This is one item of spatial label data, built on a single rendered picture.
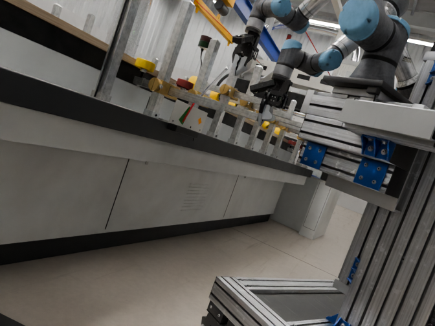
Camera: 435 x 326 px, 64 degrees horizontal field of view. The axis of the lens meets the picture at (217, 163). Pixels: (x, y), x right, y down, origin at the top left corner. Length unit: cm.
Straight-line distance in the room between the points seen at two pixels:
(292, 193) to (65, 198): 301
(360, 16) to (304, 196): 308
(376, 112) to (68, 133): 89
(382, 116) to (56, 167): 112
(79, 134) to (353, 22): 91
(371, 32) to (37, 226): 134
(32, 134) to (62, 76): 32
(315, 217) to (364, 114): 294
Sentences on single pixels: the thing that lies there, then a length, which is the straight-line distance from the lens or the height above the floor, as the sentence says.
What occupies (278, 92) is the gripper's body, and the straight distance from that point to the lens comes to 145.
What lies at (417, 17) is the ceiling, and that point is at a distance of 1004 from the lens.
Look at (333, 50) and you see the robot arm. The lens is 141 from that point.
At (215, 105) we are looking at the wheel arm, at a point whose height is 82.
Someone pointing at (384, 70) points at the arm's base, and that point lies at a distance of 128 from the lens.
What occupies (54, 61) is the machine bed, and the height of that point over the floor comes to 77.
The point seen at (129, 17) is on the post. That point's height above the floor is 97.
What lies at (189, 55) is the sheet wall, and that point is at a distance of 1243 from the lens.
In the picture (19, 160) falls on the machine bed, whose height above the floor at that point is 42.
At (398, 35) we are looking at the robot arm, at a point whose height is 121.
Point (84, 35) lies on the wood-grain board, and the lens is 137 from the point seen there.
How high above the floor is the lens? 72
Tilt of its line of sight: 4 degrees down
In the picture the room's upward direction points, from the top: 20 degrees clockwise
